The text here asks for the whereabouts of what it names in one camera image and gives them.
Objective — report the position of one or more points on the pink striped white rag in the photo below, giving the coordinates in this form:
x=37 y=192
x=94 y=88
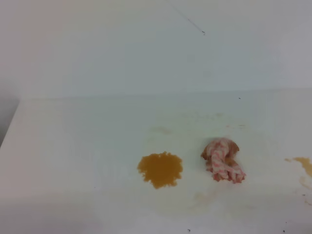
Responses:
x=219 y=155

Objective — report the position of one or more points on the brown coffee puddle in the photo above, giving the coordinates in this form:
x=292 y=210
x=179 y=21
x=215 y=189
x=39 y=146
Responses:
x=161 y=170

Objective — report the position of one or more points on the coffee stain at right edge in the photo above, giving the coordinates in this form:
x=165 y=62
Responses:
x=305 y=163

